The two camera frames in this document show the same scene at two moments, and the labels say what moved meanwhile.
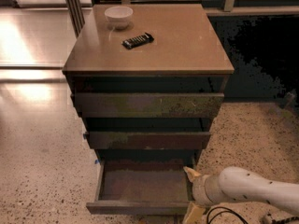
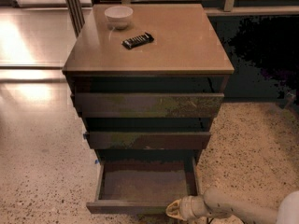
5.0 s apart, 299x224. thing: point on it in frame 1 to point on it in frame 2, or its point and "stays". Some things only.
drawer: [149, 105] stays
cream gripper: [199, 189] to [189, 208]
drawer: [147, 140] stays
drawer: [150, 185] stays
